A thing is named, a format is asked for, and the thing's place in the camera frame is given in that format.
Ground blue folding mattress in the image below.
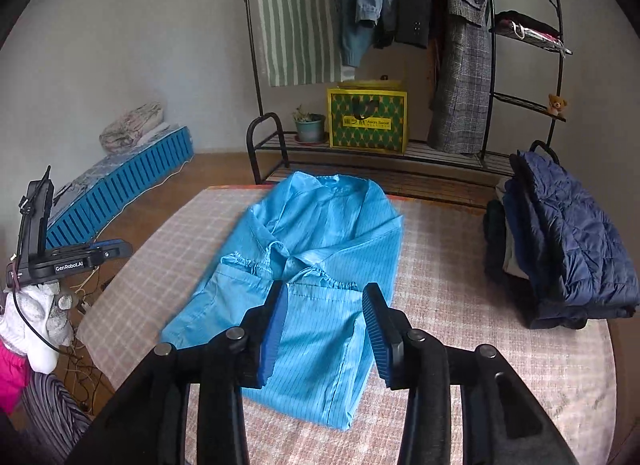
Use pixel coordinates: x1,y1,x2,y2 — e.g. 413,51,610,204
46,126,194,251

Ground tangle of floor cables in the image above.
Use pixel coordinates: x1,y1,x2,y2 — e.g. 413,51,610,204
60,265,118,411

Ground navy quilted jacket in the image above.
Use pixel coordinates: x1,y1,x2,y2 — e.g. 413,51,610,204
502,151,640,318

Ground person's left hand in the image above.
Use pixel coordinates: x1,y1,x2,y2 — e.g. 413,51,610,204
0,281,76,373

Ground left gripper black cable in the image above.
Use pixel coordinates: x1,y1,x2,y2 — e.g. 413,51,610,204
12,287,66,353

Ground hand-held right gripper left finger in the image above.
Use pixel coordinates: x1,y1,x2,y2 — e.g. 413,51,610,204
65,281,290,465

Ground pink plaid blanket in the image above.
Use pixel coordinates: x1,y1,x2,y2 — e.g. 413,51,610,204
77,185,617,465

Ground grey plaid coat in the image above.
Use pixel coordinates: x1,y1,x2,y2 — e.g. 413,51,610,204
427,0,493,154

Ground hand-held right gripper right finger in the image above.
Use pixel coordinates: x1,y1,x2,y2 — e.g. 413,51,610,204
361,283,578,465

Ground grey striped hanging cloth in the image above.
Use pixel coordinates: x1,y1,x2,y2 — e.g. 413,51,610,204
252,0,338,88

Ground white folded garment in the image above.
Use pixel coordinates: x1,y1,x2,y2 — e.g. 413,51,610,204
495,180,526,276

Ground person's striped pants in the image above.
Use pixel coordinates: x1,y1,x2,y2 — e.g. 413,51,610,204
17,372,96,465

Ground grey patterned bundle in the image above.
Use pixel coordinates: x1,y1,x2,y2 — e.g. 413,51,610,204
99,101,167,152

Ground long faded denim jacket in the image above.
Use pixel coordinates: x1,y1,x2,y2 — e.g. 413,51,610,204
332,0,373,68

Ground blue striped coat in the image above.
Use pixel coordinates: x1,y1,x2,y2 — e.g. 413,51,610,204
161,171,405,432

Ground yellow green patterned bag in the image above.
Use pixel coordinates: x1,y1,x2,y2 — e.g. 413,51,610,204
327,76,410,154

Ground black metal clothes rack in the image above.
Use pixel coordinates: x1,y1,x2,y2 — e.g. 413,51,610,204
240,0,573,186

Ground dark folded clothes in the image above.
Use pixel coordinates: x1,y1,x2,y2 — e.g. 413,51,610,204
495,10,571,53

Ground small potted plant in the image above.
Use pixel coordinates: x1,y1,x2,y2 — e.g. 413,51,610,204
292,105,327,144

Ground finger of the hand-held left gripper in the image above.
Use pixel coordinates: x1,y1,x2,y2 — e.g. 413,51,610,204
46,240,133,262

